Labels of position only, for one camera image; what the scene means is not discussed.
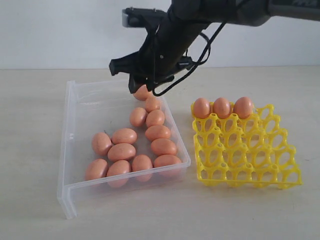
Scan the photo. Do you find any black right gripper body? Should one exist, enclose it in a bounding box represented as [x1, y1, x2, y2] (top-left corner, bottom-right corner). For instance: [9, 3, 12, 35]
[138, 0, 213, 87]

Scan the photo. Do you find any brown egg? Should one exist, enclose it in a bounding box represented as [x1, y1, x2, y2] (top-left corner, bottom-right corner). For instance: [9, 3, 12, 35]
[133, 84, 153, 101]
[131, 154, 153, 182]
[153, 154, 182, 178]
[212, 97, 231, 119]
[107, 143, 136, 162]
[129, 107, 148, 127]
[145, 109, 165, 128]
[91, 132, 113, 156]
[144, 96, 161, 113]
[233, 96, 253, 119]
[106, 160, 131, 188]
[150, 138, 178, 156]
[193, 97, 211, 119]
[84, 158, 109, 181]
[145, 125, 171, 142]
[111, 128, 138, 145]

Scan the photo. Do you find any clear plastic container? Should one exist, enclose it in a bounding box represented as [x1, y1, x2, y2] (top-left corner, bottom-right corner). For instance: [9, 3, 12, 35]
[57, 80, 191, 219]

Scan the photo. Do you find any yellow plastic egg tray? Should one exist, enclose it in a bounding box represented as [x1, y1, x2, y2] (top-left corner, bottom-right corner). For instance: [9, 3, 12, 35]
[192, 104, 303, 189]

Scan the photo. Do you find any black camera cable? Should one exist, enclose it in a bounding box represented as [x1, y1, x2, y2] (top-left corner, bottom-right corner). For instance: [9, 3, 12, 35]
[144, 0, 251, 97]

